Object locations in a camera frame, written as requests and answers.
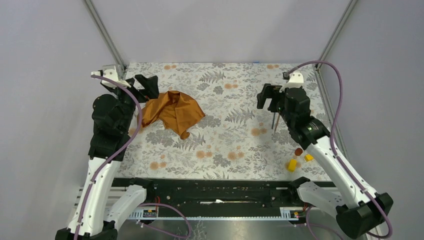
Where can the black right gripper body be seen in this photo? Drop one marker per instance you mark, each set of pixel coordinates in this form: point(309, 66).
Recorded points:
point(286, 116)

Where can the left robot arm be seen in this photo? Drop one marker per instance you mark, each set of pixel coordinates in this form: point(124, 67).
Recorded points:
point(112, 116)

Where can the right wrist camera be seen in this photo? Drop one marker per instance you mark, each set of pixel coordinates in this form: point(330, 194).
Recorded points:
point(294, 80)

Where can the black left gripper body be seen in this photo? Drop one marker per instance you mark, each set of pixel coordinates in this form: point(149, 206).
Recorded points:
point(124, 95)

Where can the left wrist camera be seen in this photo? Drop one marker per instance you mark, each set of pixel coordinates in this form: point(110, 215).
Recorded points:
point(113, 72)

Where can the small yellow toy block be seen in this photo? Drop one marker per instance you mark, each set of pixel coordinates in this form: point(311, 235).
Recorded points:
point(308, 158)

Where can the dark metal utensil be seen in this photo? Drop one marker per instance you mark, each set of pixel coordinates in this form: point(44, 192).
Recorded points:
point(273, 120)

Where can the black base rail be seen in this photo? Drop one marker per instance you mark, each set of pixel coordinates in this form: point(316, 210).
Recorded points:
point(212, 198)

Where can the floral tablecloth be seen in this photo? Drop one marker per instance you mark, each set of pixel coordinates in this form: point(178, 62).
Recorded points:
point(234, 140)

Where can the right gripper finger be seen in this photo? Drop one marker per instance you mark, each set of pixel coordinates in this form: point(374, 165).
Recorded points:
point(275, 98)
point(265, 93)

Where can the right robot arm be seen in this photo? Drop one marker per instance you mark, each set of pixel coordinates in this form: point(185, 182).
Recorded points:
point(358, 207)

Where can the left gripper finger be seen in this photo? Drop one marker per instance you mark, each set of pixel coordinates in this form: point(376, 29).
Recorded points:
point(131, 86)
point(150, 87)

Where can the orange cloth napkin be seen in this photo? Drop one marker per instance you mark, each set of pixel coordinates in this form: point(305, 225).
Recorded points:
point(178, 111)

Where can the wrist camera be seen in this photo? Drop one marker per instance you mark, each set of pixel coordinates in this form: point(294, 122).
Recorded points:
point(294, 80)
point(113, 72)

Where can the brown round disc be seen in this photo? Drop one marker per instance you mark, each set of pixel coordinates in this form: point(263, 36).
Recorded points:
point(298, 152)

